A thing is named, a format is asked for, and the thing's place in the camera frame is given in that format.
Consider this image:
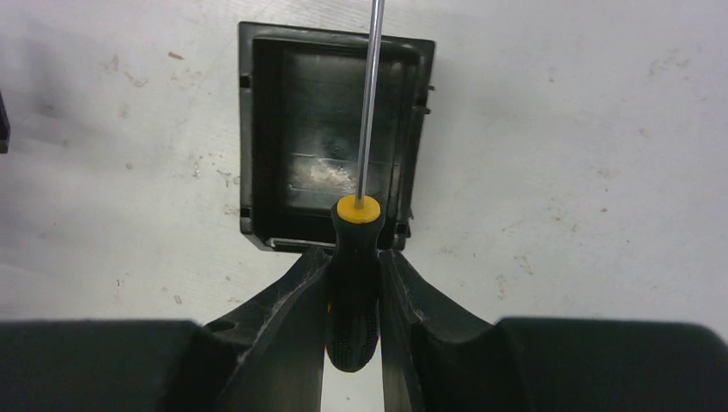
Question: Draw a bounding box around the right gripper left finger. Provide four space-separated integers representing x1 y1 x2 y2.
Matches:
204 248 329 411

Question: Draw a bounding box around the black plastic bin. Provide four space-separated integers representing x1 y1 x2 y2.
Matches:
238 21 436 253

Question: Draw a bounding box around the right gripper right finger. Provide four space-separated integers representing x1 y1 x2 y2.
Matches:
379 251 496 411

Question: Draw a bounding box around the yellow black handled screwdriver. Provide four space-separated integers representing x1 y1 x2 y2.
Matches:
325 0 385 373

